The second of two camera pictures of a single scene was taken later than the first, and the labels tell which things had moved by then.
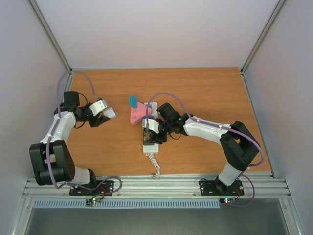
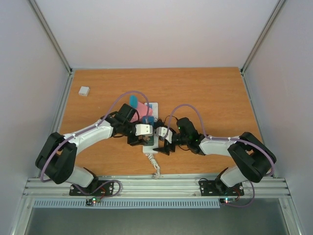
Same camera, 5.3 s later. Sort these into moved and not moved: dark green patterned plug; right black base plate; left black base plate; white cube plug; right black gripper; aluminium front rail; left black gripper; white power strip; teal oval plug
Moved: left black gripper; right black gripper; white cube plug
Not moved: left black base plate; aluminium front rail; dark green patterned plug; white power strip; teal oval plug; right black base plate
